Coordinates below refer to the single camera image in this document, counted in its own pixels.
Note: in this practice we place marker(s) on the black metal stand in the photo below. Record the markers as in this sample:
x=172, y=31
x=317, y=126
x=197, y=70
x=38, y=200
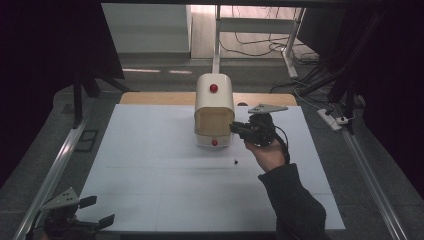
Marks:
x=77, y=103
x=348, y=100

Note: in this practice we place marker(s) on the black curtain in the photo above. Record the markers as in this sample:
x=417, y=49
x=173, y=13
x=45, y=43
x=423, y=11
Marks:
x=33, y=66
x=393, y=83

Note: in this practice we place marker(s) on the wooden table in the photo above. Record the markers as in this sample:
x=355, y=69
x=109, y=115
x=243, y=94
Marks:
x=150, y=99

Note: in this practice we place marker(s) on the white partition panel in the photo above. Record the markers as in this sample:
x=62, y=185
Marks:
x=146, y=30

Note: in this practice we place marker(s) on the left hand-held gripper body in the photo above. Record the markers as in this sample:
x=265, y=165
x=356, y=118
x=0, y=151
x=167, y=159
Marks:
x=60, y=220

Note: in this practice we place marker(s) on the white metal desk frame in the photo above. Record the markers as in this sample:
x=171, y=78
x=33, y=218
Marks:
x=253, y=25

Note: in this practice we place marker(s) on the cream mini drawer cabinet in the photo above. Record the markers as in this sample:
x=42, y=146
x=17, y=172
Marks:
x=213, y=98

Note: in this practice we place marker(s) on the aluminium rail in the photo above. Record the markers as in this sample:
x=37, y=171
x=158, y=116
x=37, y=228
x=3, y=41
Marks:
x=373, y=190
x=50, y=181

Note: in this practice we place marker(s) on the black overhead beam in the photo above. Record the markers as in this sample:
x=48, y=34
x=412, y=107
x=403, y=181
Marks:
x=233, y=2

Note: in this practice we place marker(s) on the cream drawer with red knob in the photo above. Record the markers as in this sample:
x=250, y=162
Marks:
x=213, y=125

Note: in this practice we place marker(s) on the white power strip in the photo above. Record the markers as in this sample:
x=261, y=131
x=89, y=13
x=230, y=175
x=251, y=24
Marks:
x=328, y=119

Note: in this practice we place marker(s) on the person's right hand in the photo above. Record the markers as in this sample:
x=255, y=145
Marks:
x=270, y=156

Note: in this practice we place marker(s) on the white table cover sheet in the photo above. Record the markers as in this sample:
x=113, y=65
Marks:
x=150, y=183

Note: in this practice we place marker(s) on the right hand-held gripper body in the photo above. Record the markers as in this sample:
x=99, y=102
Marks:
x=261, y=130

